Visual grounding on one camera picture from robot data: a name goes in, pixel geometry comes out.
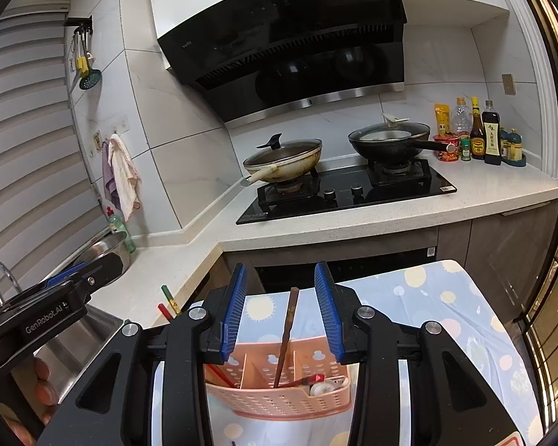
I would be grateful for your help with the white window blinds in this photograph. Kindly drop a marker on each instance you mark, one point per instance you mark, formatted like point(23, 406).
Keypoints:
point(28, 148)

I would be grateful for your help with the wall power socket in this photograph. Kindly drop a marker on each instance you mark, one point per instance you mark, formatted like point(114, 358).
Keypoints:
point(97, 142)

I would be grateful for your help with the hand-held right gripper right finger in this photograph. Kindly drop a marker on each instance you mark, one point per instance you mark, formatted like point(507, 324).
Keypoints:
point(328, 311)

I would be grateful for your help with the grey wall switch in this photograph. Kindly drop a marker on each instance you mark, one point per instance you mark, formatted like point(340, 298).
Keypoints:
point(508, 83)

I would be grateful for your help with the maroon chopstick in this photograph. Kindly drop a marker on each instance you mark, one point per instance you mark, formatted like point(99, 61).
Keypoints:
point(314, 377)

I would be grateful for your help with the beige hanging towel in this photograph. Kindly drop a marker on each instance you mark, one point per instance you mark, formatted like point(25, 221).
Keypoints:
point(123, 176)

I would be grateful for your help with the dark soy sauce bottle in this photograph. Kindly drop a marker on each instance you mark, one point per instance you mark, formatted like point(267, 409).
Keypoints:
point(493, 139)

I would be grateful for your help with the yellow hanging kitchen tool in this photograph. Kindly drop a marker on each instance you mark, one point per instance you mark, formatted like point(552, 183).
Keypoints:
point(80, 64)

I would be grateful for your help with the green dish soap bottle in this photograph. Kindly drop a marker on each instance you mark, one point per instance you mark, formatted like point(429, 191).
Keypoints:
point(121, 232)

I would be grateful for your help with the clear plastic bottle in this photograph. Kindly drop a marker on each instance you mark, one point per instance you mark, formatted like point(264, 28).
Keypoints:
point(461, 118)

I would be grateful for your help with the person's left hand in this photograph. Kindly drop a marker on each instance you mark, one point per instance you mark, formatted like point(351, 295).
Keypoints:
point(46, 390)

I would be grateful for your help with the black gas stove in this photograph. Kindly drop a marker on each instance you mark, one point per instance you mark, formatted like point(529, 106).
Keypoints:
point(400, 186)

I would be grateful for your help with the stainless steel sink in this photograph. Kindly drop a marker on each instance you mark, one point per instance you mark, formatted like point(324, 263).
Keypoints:
point(74, 344)

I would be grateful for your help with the yellow seasoning packet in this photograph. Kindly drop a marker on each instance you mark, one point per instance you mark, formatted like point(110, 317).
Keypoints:
point(441, 118)

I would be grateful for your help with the white ceramic spoon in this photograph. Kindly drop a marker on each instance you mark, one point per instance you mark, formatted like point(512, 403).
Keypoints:
point(325, 386)

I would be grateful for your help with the brown sauce bottle yellow cap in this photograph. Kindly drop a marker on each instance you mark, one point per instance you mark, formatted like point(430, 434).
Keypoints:
point(477, 141)

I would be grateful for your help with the dark red chopstick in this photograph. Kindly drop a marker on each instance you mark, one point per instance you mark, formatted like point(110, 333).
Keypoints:
point(286, 334)

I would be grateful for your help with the purple hanging towel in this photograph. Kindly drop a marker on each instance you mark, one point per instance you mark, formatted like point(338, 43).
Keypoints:
point(108, 172)

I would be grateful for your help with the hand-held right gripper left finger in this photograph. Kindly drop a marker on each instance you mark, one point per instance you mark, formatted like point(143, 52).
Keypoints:
point(235, 311)

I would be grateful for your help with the beige wok with lid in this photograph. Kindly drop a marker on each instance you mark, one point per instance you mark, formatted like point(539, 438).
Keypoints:
point(283, 162)

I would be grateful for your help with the black range hood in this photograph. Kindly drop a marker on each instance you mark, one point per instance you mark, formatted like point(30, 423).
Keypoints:
point(283, 32)

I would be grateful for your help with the grey base cabinet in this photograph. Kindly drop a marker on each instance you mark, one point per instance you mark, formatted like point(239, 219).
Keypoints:
point(502, 251)

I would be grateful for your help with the pink perforated utensil holder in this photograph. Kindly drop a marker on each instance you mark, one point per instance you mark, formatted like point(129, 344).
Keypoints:
point(279, 402)

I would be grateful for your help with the black built-in appliance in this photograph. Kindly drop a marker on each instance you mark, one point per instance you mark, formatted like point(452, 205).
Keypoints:
point(362, 265)

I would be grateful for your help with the small green cap jar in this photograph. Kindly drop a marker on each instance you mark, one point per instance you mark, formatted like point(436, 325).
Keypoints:
point(466, 151)

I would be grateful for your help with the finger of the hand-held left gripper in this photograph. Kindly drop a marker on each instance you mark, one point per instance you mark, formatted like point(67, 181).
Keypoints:
point(65, 276)

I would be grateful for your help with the blue condiment jar set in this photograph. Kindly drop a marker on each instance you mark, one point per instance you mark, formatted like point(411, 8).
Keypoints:
point(514, 148)

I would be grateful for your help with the red instant noodle cup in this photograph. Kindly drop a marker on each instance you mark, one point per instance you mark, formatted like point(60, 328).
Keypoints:
point(446, 148)

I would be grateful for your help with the steel mixing bowl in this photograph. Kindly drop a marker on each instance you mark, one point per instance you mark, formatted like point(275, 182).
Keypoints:
point(107, 246)

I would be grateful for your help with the green chopstick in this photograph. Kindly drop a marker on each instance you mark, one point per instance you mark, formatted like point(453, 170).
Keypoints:
point(169, 295)

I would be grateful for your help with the black wall utensil rack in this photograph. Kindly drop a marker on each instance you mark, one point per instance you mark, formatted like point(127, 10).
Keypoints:
point(80, 22)

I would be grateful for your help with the black frying pan with lid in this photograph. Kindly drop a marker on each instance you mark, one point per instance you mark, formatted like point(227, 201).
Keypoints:
point(386, 146)

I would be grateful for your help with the green slotted skimmer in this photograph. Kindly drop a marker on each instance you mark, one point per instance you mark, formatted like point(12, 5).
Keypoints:
point(90, 80)

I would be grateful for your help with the blue dotted tablecloth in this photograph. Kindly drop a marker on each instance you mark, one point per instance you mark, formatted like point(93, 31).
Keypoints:
point(423, 311)

